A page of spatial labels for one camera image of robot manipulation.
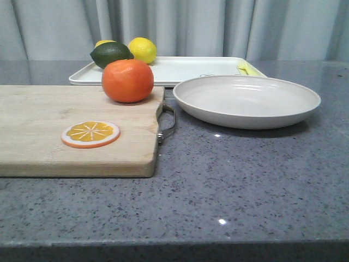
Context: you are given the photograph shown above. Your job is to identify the orange fruit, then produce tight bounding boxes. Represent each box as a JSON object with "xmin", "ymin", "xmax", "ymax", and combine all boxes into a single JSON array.
[{"xmin": 101, "ymin": 59, "xmax": 154, "ymax": 103}]

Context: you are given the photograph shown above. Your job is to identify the beige round plate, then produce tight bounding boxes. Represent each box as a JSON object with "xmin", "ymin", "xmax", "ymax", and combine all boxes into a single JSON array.
[{"xmin": 173, "ymin": 75, "xmax": 321, "ymax": 130}]

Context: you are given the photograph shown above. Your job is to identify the white rectangular tray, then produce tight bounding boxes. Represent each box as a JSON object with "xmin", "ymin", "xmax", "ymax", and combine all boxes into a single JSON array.
[{"xmin": 68, "ymin": 56, "xmax": 268, "ymax": 87}]

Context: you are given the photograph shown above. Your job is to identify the orange slice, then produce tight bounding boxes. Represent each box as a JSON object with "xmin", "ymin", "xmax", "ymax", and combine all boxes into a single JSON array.
[{"xmin": 61, "ymin": 121, "xmax": 121, "ymax": 149}]

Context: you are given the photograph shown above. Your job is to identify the yellow lemon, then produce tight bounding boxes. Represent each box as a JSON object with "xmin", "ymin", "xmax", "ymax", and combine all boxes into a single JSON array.
[
  {"xmin": 95, "ymin": 40, "xmax": 115, "ymax": 47},
  {"xmin": 128, "ymin": 37, "xmax": 157, "ymax": 64}
]

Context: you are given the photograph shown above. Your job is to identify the yellow plastic utensil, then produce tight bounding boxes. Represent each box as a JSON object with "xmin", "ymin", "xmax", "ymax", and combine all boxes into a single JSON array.
[{"xmin": 237, "ymin": 60, "xmax": 266, "ymax": 77}]

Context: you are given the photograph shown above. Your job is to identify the green lime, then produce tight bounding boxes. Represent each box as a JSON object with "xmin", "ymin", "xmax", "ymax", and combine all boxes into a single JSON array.
[{"xmin": 90, "ymin": 42, "xmax": 134, "ymax": 69}]

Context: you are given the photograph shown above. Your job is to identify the rear yellow lemon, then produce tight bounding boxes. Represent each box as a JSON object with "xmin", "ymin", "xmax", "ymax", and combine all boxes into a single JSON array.
[{"xmin": 95, "ymin": 40, "xmax": 115, "ymax": 47}]

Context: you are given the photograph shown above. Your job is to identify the wooden cutting board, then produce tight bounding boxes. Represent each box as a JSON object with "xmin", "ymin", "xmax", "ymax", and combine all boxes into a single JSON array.
[{"xmin": 1, "ymin": 85, "xmax": 164, "ymax": 177}]

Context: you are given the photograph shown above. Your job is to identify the grey curtain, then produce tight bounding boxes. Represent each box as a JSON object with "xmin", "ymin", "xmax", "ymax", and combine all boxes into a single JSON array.
[{"xmin": 1, "ymin": 1, "xmax": 348, "ymax": 61}]

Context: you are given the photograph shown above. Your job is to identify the metal cutting board handle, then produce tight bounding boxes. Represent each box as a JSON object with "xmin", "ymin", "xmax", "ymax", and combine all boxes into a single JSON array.
[{"xmin": 157, "ymin": 104, "xmax": 176, "ymax": 145}]

